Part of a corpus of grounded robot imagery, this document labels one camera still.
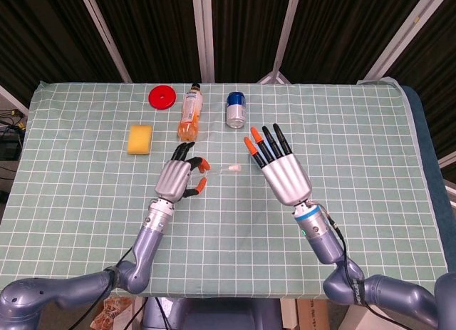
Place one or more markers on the white board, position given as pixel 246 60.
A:
pixel 288 314

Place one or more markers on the blue and silver can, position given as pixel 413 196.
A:
pixel 236 110

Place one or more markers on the black pleated curtain panel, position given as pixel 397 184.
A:
pixel 246 30
pixel 438 59
pixel 42 30
pixel 153 30
pixel 349 23

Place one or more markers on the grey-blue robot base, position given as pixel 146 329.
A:
pixel 221 315

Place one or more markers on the brown cardboard box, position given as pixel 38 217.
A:
pixel 313 317

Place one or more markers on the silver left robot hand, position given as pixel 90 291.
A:
pixel 172 180

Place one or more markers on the white box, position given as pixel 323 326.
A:
pixel 363 322

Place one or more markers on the aluminium frame post with foot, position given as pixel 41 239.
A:
pixel 287 27

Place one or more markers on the red plastic disc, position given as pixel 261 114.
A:
pixel 162 97

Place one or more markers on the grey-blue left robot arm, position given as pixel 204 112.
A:
pixel 144 242

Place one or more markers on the green checkered tablecloth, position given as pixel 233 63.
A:
pixel 228 216

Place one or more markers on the small white stopper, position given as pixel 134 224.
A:
pixel 235 167

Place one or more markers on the black equipment box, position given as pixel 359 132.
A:
pixel 9 148

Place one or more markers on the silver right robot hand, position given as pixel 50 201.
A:
pixel 288 180

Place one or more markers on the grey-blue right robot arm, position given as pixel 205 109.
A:
pixel 326 246

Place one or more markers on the crumpled orange snack bag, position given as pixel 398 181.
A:
pixel 112 314

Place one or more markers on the yellow sponge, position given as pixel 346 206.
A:
pixel 140 139

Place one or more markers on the aluminium frame bar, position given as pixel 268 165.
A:
pixel 14 100
pixel 449 161

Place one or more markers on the orange drink bottle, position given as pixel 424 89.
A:
pixel 190 116

